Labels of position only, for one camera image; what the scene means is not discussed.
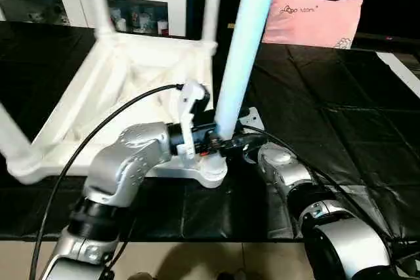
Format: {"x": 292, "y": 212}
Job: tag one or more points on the white plastic table top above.
{"x": 118, "y": 77}

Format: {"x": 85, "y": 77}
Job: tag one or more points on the small yellow label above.
{"x": 231, "y": 25}

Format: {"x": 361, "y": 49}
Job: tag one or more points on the pink pillow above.
{"x": 314, "y": 21}

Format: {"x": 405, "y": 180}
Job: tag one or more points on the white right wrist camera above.
{"x": 252, "y": 119}

